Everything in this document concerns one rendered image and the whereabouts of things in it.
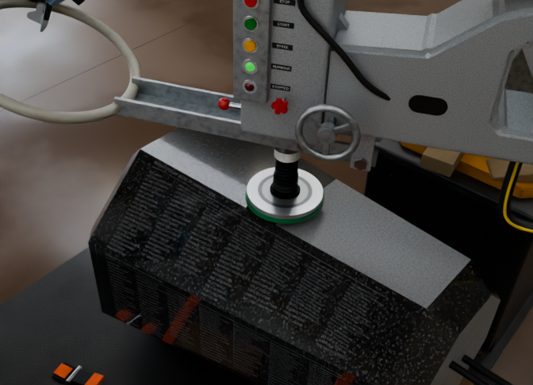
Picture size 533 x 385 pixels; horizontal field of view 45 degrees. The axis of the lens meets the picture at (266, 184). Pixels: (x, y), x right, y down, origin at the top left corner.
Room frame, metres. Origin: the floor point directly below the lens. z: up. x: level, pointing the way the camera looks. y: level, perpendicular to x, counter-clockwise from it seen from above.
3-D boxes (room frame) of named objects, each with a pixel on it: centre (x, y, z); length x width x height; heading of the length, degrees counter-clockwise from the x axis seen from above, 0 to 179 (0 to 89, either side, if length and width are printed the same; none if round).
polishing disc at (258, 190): (1.39, -0.05, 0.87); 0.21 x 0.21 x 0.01
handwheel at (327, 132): (1.24, -0.14, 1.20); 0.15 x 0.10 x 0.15; 76
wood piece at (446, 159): (1.71, -0.58, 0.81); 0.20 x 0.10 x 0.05; 150
